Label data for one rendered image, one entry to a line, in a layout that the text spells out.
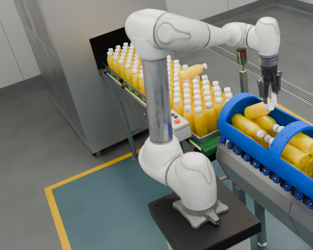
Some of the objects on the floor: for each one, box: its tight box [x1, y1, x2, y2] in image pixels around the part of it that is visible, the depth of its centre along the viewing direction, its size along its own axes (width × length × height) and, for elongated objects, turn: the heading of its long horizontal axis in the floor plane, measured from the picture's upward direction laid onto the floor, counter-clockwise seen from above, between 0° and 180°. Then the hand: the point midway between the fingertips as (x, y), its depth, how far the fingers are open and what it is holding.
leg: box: [254, 200, 267, 248], centre depth 268 cm, size 6×6×63 cm
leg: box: [234, 185, 246, 206], centre depth 263 cm, size 6×6×63 cm
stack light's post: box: [239, 70, 248, 93], centre depth 300 cm, size 4×4×110 cm
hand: (270, 101), depth 196 cm, fingers closed on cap, 4 cm apart
